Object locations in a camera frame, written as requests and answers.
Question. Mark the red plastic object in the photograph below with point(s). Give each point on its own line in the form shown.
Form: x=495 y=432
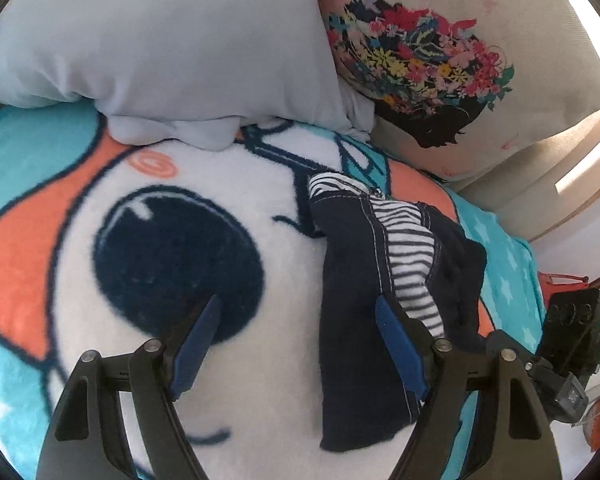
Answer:
x=562 y=280

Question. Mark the beige padded headboard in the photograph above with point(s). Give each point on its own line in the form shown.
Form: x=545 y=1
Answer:
x=540 y=185

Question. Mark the beige floral print pillow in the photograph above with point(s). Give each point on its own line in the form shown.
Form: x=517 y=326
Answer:
x=505 y=35

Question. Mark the turquoise star printed blanket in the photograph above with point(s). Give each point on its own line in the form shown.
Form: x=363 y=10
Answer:
x=145 y=210

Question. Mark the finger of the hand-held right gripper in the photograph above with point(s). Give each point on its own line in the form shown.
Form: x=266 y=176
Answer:
x=507 y=342

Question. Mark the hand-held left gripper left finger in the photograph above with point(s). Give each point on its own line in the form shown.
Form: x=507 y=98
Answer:
x=196 y=355

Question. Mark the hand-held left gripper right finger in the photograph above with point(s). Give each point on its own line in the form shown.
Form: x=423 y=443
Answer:
x=401 y=355

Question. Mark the navy pants with striped lining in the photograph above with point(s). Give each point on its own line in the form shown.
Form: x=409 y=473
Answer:
x=360 y=285

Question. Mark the plain grey pillow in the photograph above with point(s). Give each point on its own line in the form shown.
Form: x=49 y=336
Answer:
x=155 y=45

